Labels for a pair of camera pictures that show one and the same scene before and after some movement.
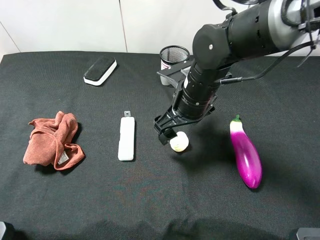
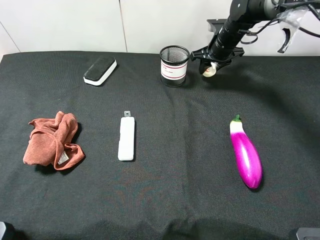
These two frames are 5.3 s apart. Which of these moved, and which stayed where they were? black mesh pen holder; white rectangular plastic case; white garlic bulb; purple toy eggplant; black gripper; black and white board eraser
Moved: white garlic bulb; black gripper
Stayed: black and white board eraser; purple toy eggplant; white rectangular plastic case; black mesh pen holder
